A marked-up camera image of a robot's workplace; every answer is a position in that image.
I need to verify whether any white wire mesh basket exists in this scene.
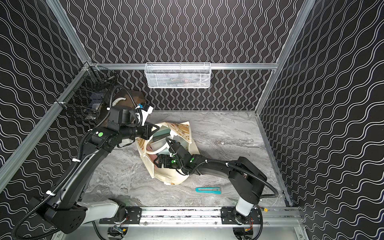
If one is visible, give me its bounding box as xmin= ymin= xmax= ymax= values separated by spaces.
xmin=144 ymin=62 xmax=212 ymax=89

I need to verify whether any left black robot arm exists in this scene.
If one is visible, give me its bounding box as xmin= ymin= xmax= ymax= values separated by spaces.
xmin=11 ymin=85 xmax=159 ymax=240

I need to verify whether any black wire basket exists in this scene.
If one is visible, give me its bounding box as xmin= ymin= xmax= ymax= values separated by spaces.
xmin=60 ymin=66 xmax=118 ymax=122

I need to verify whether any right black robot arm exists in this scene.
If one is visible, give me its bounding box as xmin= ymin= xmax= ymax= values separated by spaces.
xmin=154 ymin=138 xmax=279 ymax=225

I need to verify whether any cream canvas tote bag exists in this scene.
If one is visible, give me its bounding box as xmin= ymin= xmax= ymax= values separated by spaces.
xmin=135 ymin=122 xmax=200 ymax=185

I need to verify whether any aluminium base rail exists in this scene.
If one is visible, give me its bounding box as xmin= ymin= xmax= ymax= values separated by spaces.
xmin=59 ymin=206 xmax=304 ymax=226

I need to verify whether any teal white book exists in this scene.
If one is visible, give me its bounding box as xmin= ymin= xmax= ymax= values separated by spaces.
xmin=149 ymin=126 xmax=171 ymax=151

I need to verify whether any teal utility knife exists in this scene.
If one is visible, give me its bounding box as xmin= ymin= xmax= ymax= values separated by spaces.
xmin=195 ymin=187 xmax=222 ymax=195

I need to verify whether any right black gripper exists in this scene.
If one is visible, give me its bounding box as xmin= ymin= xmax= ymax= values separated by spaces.
xmin=152 ymin=155 xmax=185 ymax=169

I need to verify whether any brown lidded storage box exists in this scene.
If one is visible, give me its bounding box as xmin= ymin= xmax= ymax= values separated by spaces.
xmin=97 ymin=90 xmax=147 ymax=123

